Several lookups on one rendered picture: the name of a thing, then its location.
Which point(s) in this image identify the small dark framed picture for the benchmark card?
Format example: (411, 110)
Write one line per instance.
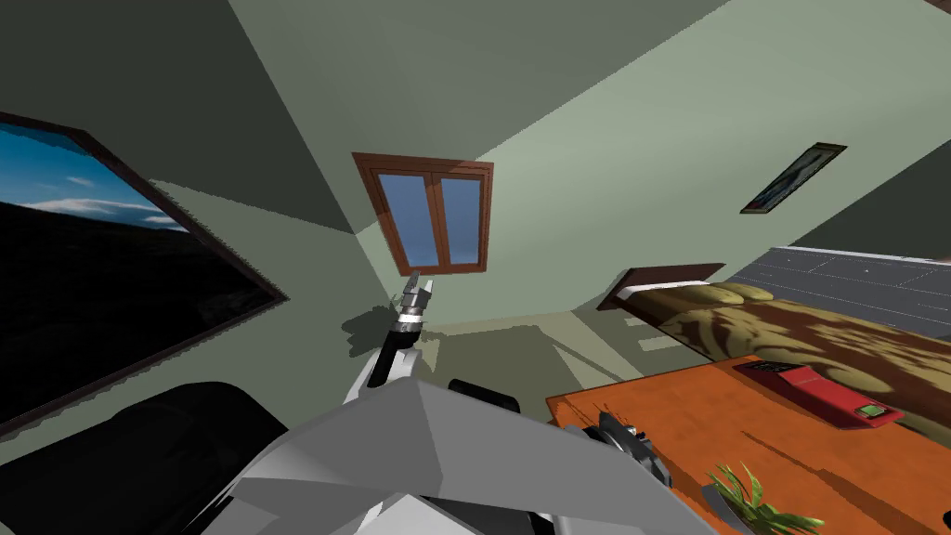
(793, 178)

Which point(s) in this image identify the red book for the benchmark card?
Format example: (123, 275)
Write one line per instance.
(817, 390)

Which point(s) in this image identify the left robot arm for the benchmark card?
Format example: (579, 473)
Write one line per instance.
(111, 461)

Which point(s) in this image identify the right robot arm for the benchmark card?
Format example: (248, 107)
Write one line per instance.
(631, 446)

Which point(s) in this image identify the orange wooden table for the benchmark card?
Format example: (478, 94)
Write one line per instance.
(713, 416)

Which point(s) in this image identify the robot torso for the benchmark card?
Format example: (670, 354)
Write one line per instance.
(416, 446)

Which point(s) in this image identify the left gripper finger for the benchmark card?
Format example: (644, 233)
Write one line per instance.
(413, 282)
(428, 287)

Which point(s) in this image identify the bed with brown patterned cover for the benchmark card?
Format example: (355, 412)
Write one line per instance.
(787, 327)

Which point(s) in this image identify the brown framed window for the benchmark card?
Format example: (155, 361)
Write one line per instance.
(435, 215)

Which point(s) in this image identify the green potted plant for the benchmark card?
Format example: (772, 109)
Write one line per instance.
(754, 505)

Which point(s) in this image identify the dark framed landscape picture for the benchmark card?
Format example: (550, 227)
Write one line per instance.
(111, 297)

